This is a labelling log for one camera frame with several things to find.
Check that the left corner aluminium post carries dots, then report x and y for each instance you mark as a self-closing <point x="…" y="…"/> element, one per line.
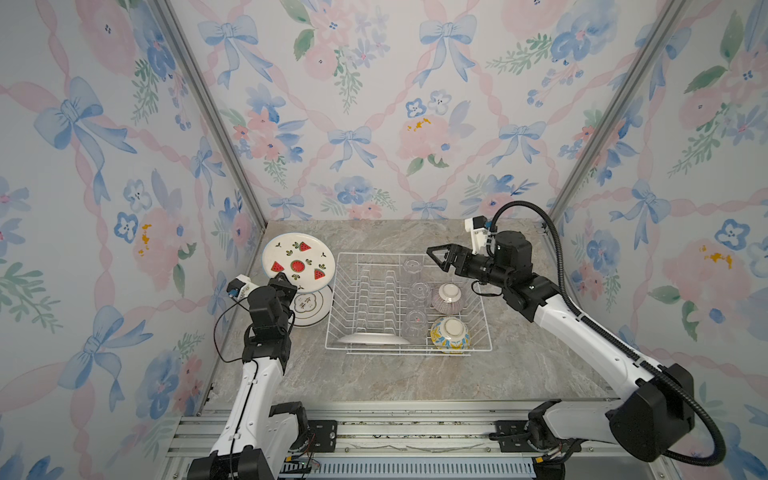
<point x="179" y="46"/>

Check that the clear glass near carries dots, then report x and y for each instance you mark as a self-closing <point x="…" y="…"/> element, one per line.
<point x="415" y="325"/>

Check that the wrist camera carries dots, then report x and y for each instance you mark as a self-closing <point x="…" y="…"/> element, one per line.
<point x="480" y="235"/>
<point x="239" y="287"/>

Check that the white wire dish rack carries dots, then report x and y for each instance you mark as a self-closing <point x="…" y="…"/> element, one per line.
<point x="403" y="304"/>

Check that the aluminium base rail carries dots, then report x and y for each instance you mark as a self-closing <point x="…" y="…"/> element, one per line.
<point x="448" y="440"/>

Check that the white plate dark rim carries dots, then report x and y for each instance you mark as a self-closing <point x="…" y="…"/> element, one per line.
<point x="304" y="305"/>

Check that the watermelon pattern plate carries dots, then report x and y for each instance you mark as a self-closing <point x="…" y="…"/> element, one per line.
<point x="307" y="261"/>

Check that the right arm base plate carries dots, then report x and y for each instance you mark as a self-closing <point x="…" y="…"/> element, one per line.
<point x="516" y="436"/>

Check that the right corner aluminium post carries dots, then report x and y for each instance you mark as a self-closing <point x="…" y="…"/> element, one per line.
<point x="658" y="35"/>

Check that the plain white plate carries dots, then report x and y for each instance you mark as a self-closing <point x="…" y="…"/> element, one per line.
<point x="376" y="339"/>

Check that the corner aluminium post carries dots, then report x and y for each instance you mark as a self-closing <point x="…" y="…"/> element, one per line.
<point x="179" y="46"/>
<point x="658" y="35"/>

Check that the striped grey bowl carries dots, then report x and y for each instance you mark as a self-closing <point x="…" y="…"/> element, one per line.
<point x="448" y="299"/>

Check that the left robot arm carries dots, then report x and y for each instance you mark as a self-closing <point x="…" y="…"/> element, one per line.
<point x="259" y="435"/>

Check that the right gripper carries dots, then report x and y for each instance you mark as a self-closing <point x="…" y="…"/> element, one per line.
<point x="452" y="256"/>

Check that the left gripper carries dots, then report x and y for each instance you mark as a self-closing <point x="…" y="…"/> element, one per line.
<point x="283" y="288"/>

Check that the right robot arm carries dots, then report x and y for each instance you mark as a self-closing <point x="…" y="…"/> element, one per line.
<point x="648" y="416"/>

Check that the yellow blue floral bowl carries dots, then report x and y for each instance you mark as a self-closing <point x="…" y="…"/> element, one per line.
<point x="450" y="335"/>

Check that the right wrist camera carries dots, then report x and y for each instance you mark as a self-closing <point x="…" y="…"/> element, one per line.
<point x="480" y="235"/>

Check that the clear glass far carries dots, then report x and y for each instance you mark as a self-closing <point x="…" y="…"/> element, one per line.
<point x="412" y="270"/>

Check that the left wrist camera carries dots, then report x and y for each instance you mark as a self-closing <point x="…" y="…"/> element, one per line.
<point x="239" y="287"/>

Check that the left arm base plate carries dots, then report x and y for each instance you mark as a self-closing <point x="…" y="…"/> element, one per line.
<point x="317" y="436"/>

